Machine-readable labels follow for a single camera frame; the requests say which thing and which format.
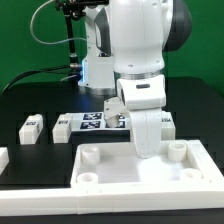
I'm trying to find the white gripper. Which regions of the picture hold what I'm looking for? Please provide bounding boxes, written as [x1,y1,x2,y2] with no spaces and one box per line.
[117,75,166,158]

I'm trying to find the white desk top tray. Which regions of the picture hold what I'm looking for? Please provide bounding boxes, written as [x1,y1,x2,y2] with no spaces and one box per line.
[70,140,219,186]

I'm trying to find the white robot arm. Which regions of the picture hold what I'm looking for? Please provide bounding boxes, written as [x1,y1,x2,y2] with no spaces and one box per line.
[78,0,192,158]

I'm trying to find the fiducial marker sheet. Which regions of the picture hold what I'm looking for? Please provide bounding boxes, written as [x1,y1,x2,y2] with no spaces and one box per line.
[71,112,130,132]

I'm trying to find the white L-shaped fence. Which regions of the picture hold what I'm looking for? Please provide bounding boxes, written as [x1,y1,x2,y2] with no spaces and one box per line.
[0,139,224,217]

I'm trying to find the white block left edge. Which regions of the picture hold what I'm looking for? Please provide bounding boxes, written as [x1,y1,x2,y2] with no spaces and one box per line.
[0,147,9,175]

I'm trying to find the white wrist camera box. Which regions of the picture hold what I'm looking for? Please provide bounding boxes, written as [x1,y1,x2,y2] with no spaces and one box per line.
[104,97,127,128]

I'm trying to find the black cables on table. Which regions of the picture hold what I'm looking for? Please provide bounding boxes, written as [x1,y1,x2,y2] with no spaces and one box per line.
[0,64,83,96]

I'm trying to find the grey cable loop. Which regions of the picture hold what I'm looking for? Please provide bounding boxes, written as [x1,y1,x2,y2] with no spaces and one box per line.
[30,0,88,46]

